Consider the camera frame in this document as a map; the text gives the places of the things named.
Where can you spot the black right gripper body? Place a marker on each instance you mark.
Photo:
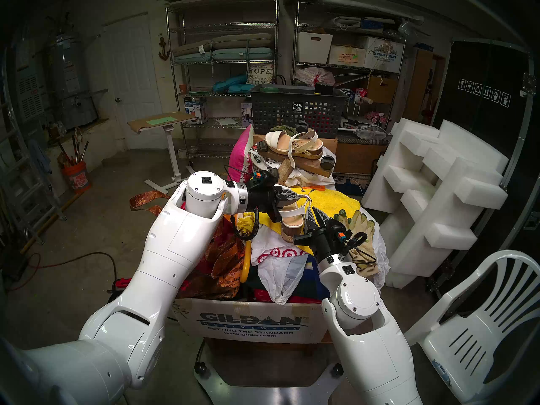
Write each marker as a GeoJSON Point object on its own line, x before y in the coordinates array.
{"type": "Point", "coordinates": [329, 244]}

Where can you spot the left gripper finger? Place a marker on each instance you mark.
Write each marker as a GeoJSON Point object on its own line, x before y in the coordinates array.
{"type": "Point", "coordinates": [289, 203]}
{"type": "Point", "coordinates": [289, 193]}

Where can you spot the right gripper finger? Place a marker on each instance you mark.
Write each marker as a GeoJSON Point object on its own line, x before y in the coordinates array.
{"type": "Point", "coordinates": [323, 220]}
{"type": "Point", "coordinates": [311, 223]}

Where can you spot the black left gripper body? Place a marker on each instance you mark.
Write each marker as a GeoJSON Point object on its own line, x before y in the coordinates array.
{"type": "Point", "coordinates": [261, 197]}

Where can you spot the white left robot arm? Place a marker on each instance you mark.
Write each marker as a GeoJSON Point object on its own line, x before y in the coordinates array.
{"type": "Point", "coordinates": [177, 248]}

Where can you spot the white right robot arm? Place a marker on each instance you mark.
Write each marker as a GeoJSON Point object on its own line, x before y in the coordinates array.
{"type": "Point", "coordinates": [367, 357]}

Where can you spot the beige green garden glove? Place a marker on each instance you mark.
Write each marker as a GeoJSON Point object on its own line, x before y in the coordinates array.
{"type": "Point", "coordinates": [367, 227]}
{"type": "Point", "coordinates": [341, 216]}

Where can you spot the yellow terry towel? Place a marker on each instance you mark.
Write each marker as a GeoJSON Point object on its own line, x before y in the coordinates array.
{"type": "Point", "coordinates": [337, 201]}

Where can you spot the small orange plastic tool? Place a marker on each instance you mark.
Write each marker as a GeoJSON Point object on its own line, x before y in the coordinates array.
{"type": "Point", "coordinates": [314, 187]}

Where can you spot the wooden caster dolly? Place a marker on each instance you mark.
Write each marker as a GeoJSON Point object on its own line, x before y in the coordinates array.
{"type": "Point", "coordinates": [310, 163]}

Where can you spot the blue fabric bag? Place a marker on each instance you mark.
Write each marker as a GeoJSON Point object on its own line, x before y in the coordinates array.
{"type": "Point", "coordinates": [314, 282]}

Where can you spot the blue patterned rug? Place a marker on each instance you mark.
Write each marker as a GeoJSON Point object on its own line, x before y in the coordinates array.
{"type": "Point", "coordinates": [350, 184]}

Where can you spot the pink pillow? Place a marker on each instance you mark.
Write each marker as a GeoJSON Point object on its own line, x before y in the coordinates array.
{"type": "Point", "coordinates": [240, 155]}

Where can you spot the white plastic sheet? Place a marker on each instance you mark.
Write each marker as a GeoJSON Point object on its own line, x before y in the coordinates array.
{"type": "Point", "coordinates": [383, 260]}

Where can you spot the white red-logo plastic bag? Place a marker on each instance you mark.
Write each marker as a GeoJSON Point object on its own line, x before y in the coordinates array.
{"type": "Point", "coordinates": [278, 277]}

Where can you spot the olive green cloth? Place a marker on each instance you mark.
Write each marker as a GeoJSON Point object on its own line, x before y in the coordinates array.
{"type": "Point", "coordinates": [282, 130]}

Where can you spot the brown wooden chest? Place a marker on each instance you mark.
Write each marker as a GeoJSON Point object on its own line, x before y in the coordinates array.
{"type": "Point", "coordinates": [358, 157]}

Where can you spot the red orange patterned fabric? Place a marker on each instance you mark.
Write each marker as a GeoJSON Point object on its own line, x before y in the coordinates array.
{"type": "Point", "coordinates": [219, 269]}

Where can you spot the black plastic mesh basket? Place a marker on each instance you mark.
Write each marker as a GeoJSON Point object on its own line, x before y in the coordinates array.
{"type": "Point", "coordinates": [274, 109]}

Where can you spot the white foam packing block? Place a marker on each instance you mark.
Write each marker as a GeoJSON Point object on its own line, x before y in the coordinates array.
{"type": "Point", "coordinates": [476, 147]}
{"type": "Point", "coordinates": [422, 222]}

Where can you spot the white overbed rolling table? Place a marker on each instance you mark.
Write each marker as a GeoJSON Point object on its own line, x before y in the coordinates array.
{"type": "Point", "coordinates": [173, 155]}

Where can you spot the white Gildan activewear carton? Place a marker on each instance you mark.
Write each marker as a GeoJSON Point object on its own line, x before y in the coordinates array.
{"type": "Point", "coordinates": [384, 54]}
{"type": "Point", "coordinates": [253, 322]}

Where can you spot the blue white appliance box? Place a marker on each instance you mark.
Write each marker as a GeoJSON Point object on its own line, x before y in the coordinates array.
{"type": "Point", "coordinates": [196, 111]}

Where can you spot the pink artificial flowers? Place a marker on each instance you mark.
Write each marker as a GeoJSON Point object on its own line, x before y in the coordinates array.
{"type": "Point", "coordinates": [375, 118]}

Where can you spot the teal pillow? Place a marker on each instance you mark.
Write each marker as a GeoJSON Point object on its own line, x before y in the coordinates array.
{"type": "Point", "coordinates": [230, 83]}

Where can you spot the white red plastic bag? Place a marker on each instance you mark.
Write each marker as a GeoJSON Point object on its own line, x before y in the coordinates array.
{"type": "Point", "coordinates": [314, 76]}

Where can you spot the brown cardboard box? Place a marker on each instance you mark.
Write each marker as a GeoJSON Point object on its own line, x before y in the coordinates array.
{"type": "Point", "coordinates": [382, 90]}

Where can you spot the teal seat cushion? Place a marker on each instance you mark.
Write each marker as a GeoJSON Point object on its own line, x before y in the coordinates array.
{"type": "Point", "coordinates": [240, 54]}

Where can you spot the white storage bin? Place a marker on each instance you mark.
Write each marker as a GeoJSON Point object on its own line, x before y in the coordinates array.
{"type": "Point", "coordinates": [314, 47]}

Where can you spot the white labelled cardboard box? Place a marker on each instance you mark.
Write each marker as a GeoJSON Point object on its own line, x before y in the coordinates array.
{"type": "Point", "coordinates": [346, 56]}

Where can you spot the beige seat cushion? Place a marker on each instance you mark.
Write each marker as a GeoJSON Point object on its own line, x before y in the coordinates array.
{"type": "Point", "coordinates": [240, 40]}

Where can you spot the white plastic garden chair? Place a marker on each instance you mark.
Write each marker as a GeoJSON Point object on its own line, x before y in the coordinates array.
{"type": "Point", "coordinates": [464, 353]}

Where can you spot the white panel door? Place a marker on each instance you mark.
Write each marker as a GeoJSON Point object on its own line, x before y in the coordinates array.
{"type": "Point", "coordinates": [133, 71]}

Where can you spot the orange plastic bucket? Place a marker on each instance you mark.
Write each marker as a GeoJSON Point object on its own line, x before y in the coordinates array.
{"type": "Point", "coordinates": [77, 180]}

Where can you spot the long white tube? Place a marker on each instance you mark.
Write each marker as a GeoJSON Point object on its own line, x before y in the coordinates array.
{"type": "Point", "coordinates": [371, 9]}

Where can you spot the grey metal ladder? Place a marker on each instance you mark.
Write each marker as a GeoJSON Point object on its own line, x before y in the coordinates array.
{"type": "Point", "coordinates": [52, 197]}

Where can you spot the grey water heater tank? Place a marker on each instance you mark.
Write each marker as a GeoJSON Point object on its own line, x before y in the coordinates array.
{"type": "Point", "coordinates": [71, 79]}

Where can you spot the black flight case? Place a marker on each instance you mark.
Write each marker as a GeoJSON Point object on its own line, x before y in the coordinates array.
{"type": "Point", "coordinates": [485, 62]}

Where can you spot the grey louvred furnace unit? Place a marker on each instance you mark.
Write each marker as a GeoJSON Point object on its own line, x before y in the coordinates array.
{"type": "Point", "coordinates": [30, 96]}

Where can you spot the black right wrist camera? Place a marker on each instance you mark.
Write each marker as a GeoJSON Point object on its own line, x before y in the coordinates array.
{"type": "Point", "coordinates": [342, 235]}

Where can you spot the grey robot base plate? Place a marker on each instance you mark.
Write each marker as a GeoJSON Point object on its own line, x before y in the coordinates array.
{"type": "Point", "coordinates": [270, 395]}

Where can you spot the brown anchor wall ornament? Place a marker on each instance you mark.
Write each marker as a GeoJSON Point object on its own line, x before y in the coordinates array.
{"type": "Point", "coordinates": [163, 54]}

